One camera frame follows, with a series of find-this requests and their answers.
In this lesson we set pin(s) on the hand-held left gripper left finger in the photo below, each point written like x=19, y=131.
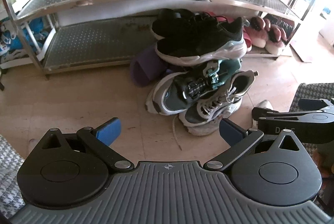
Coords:
x=109, y=131

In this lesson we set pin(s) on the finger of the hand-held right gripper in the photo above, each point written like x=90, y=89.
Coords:
x=274, y=128
x=274, y=113

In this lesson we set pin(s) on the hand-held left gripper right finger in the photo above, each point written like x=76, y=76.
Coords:
x=229, y=132

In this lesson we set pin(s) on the white mesh sneaker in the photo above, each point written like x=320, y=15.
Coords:
x=208, y=128

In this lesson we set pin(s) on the dark grey white sneaker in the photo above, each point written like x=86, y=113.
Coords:
x=224, y=98

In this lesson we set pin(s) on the teal black buckle sneaker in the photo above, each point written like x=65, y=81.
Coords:
x=180, y=93

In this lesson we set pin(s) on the purple slipper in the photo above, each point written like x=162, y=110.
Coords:
x=144, y=67

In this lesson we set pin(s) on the black sneaker thick white sole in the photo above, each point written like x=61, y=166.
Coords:
x=198, y=39
x=167, y=26

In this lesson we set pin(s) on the person's right shoe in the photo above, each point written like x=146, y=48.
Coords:
x=264, y=106

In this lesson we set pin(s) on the person's right leg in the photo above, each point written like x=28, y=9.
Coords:
x=310, y=92

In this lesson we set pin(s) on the person's leg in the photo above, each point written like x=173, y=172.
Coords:
x=310, y=92
x=7, y=174

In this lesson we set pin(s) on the pink fluffy slipper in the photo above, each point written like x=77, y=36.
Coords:
x=258, y=33
x=275, y=39

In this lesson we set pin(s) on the person's left leg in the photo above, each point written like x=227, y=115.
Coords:
x=7, y=174

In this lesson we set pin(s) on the blue white sports gear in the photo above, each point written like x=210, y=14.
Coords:
x=15, y=41

